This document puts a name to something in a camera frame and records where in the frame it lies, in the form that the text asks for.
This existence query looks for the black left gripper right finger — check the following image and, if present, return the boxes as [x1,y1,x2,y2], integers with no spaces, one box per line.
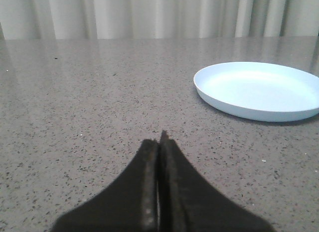
[158,131,274,232]

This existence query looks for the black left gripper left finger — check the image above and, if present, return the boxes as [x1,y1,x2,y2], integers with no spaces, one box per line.
[52,139,159,232]

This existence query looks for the light blue round plate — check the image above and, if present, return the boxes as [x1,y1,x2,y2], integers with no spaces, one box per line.
[193,62,319,122]

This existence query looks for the white pleated curtain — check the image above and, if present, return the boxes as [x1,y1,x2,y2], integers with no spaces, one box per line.
[0,0,319,40]

